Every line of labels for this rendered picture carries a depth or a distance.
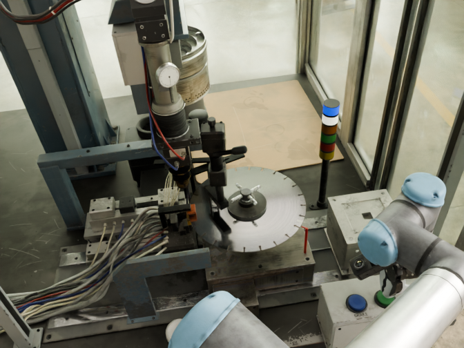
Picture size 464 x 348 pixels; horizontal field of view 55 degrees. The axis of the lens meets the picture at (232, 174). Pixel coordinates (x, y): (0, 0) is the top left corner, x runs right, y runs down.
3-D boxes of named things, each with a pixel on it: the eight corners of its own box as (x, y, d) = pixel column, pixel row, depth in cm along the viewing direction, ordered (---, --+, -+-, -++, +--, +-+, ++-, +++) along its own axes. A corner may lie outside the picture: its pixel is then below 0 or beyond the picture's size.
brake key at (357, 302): (361, 297, 109) (362, 293, 107) (366, 312, 106) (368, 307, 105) (345, 300, 109) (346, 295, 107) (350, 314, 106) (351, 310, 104)
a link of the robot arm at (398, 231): (414, 261, 71) (449, 224, 76) (355, 224, 78) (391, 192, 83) (404, 288, 76) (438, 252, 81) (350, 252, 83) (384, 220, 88)
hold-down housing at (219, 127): (229, 176, 116) (223, 112, 103) (229, 189, 113) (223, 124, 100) (208, 177, 117) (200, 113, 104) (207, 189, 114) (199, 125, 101)
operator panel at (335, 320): (415, 299, 123) (427, 266, 113) (433, 336, 115) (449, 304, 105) (315, 315, 121) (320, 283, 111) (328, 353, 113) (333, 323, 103)
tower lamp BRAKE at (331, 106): (335, 106, 128) (337, 97, 126) (340, 115, 124) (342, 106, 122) (320, 108, 127) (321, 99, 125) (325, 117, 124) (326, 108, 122)
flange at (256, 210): (249, 226, 120) (249, 219, 118) (219, 208, 126) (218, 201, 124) (274, 201, 126) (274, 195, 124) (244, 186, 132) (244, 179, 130)
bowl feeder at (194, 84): (211, 94, 208) (202, 19, 184) (218, 134, 185) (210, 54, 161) (145, 103, 206) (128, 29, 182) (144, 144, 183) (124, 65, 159)
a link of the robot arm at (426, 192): (393, 184, 82) (418, 162, 86) (382, 224, 89) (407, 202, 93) (433, 206, 77) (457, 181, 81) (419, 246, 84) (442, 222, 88)
